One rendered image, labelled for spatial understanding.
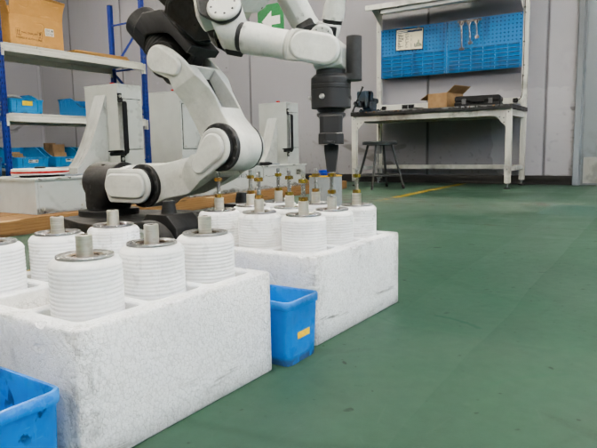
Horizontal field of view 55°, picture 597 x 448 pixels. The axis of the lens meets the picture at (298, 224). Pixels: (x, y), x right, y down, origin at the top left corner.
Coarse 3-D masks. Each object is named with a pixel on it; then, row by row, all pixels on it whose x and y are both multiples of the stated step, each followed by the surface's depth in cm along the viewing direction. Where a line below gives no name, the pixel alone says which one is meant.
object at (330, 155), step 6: (330, 144) 126; (324, 150) 127; (330, 150) 127; (336, 150) 127; (330, 156) 127; (336, 156) 127; (330, 162) 127; (336, 162) 127; (330, 168) 127; (336, 168) 127
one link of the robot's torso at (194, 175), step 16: (208, 144) 166; (224, 144) 164; (192, 160) 172; (208, 160) 167; (224, 160) 165; (160, 176) 185; (176, 176) 181; (192, 176) 174; (208, 176) 171; (224, 176) 178; (160, 192) 185; (176, 192) 182; (192, 192) 191
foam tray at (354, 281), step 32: (256, 256) 120; (288, 256) 115; (320, 256) 113; (352, 256) 124; (384, 256) 137; (320, 288) 114; (352, 288) 125; (384, 288) 138; (320, 320) 114; (352, 320) 126
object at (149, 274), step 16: (128, 256) 83; (144, 256) 82; (160, 256) 83; (176, 256) 85; (128, 272) 84; (144, 272) 83; (160, 272) 83; (176, 272) 85; (128, 288) 84; (144, 288) 83; (160, 288) 84; (176, 288) 85
